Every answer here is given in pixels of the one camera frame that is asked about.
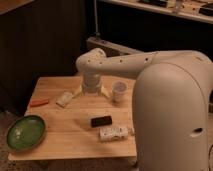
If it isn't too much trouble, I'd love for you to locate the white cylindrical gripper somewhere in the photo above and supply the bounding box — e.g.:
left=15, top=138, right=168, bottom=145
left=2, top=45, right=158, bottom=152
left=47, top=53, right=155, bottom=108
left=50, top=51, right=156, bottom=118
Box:
left=73, top=74, right=110, bottom=98

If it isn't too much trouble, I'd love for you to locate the white ceramic cup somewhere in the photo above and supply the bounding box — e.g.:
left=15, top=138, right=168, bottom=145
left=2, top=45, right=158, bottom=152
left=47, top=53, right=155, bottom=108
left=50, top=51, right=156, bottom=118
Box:
left=112, top=81, right=127, bottom=102

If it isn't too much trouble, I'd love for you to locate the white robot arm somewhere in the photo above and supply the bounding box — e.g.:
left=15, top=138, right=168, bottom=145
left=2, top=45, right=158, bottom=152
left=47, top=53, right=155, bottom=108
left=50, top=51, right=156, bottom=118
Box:
left=76, top=48, right=213, bottom=171

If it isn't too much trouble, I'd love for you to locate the white snack packet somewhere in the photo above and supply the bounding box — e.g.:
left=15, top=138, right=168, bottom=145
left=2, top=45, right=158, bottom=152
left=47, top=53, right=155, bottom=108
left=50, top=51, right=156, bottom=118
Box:
left=56, top=92, right=73, bottom=107

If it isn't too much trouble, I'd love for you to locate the black rectangular block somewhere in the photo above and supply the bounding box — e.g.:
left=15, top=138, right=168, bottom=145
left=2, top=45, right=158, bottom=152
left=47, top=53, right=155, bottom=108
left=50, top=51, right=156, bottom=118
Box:
left=91, top=116, right=112, bottom=127

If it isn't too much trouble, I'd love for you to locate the wooden table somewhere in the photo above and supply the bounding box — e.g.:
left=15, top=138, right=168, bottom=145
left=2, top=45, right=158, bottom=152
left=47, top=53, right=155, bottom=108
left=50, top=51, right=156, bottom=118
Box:
left=8, top=76, right=136, bottom=160

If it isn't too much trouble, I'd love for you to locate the clear plastic bottle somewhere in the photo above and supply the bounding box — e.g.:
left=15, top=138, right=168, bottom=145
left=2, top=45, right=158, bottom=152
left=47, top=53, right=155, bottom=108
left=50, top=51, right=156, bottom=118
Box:
left=99, top=126, right=135, bottom=142

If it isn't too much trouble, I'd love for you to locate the orange carrot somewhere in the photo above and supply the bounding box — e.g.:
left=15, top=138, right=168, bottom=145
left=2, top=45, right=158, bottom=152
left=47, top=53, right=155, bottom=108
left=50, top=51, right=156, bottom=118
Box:
left=30, top=99, right=49, bottom=107

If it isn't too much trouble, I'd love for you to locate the background shelf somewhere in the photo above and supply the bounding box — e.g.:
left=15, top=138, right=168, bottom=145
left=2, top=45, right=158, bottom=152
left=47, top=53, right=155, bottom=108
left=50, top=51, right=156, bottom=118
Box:
left=102, top=0, right=213, bottom=24

